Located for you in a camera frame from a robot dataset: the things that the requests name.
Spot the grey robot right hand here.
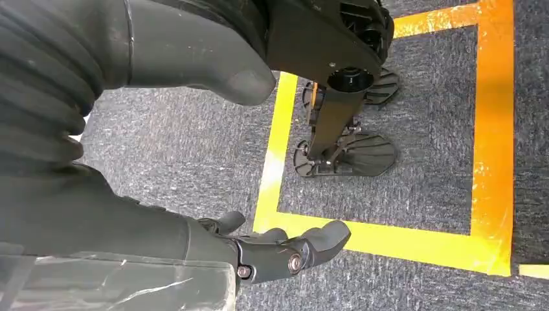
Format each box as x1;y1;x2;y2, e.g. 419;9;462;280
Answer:
0;0;352;311

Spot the robot's black left foot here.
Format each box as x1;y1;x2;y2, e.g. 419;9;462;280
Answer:
301;67;401;108

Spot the robot's black foot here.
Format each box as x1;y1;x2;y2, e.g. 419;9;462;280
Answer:
293;132;398;178
301;67;401;108

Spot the yellow floor tape strip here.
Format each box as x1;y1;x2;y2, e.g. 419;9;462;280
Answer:
518;263;549;281

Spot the robot's black left leg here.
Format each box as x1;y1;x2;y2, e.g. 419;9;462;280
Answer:
308;81;327;125

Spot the yellow floor tape square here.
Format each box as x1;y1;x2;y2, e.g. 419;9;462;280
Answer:
252;0;515;277

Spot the robot's black right foot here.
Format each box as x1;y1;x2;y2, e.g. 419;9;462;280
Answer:
293;132;398;178

